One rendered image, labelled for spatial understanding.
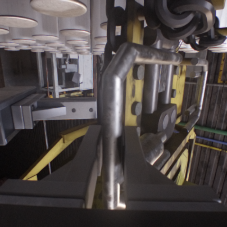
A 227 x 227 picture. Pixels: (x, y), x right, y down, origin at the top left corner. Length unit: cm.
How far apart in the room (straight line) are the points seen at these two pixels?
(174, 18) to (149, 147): 14
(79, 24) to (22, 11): 29
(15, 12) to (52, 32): 45
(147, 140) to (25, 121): 15
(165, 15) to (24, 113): 19
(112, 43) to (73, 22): 70
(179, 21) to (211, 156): 553
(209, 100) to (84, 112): 501
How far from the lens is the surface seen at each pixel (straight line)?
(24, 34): 143
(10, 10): 78
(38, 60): 467
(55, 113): 23
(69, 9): 57
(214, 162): 575
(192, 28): 23
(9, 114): 22
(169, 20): 20
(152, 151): 19
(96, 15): 119
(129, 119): 26
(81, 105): 23
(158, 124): 28
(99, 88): 24
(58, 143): 37
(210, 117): 528
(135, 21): 25
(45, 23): 119
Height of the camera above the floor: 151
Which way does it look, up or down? 17 degrees up
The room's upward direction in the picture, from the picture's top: 179 degrees counter-clockwise
